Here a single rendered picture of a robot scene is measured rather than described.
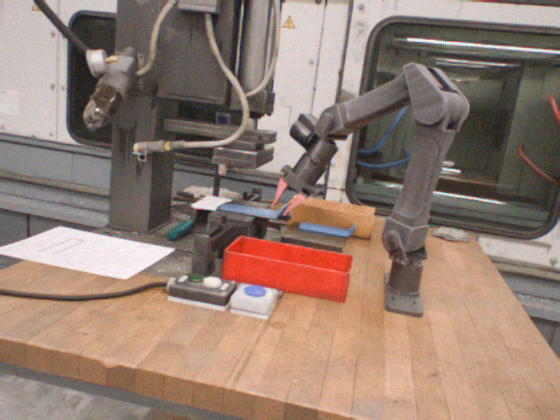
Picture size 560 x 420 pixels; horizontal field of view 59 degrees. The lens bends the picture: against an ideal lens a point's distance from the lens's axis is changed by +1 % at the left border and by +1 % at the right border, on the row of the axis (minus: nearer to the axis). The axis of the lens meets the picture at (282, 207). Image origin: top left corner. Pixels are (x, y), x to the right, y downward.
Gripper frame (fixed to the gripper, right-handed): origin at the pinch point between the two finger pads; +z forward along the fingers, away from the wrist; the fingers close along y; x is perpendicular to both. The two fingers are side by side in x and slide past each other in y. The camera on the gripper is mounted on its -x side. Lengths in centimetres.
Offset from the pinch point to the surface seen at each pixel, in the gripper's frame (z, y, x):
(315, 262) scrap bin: 1.4, -13.8, 13.0
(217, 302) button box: 10.1, -3.1, 37.7
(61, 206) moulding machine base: 74, 77, -68
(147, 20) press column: -18, 48, 6
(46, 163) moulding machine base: 63, 92, -68
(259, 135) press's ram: -11.6, 13.6, 3.3
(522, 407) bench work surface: -11, -45, 48
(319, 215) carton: 0.8, -9.1, -24.0
